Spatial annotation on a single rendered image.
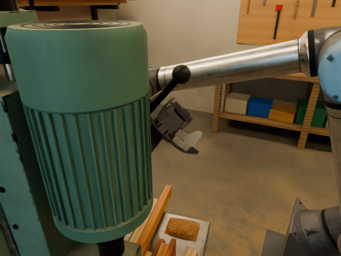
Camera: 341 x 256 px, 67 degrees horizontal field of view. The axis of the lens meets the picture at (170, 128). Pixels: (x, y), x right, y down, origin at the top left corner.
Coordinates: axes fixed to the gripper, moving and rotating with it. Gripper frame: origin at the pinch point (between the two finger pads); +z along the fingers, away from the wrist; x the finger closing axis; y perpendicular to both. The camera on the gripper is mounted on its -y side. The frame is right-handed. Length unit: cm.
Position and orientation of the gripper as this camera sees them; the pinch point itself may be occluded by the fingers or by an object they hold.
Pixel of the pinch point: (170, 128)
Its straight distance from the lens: 50.4
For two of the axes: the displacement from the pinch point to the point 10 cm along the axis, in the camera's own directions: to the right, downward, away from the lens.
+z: 2.1, -0.3, -9.8
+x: 6.7, 7.3, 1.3
